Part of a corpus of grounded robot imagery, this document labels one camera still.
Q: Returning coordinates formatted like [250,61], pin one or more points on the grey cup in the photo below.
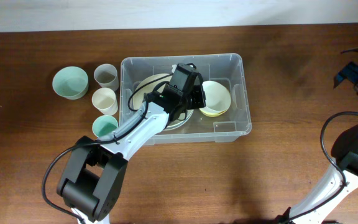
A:
[106,76]

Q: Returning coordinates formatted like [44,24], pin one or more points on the beige bowl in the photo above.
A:
[146,86]
[182,119]

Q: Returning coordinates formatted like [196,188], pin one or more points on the white bowl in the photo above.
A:
[218,98]

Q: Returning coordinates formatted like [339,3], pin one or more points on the green bowl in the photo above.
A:
[71,83]

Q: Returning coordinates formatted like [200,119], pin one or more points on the clear plastic storage container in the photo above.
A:
[226,69]

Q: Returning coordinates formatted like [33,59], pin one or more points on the green cup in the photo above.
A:
[104,125]

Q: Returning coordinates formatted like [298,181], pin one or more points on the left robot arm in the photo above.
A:
[92,179]

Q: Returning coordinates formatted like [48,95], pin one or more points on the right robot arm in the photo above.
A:
[341,178]

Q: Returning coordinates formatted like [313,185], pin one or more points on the cream cup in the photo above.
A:
[104,100]

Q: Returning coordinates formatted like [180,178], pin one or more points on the yellow bowl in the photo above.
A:
[211,114]

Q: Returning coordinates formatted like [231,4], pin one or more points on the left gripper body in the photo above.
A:
[197,98]

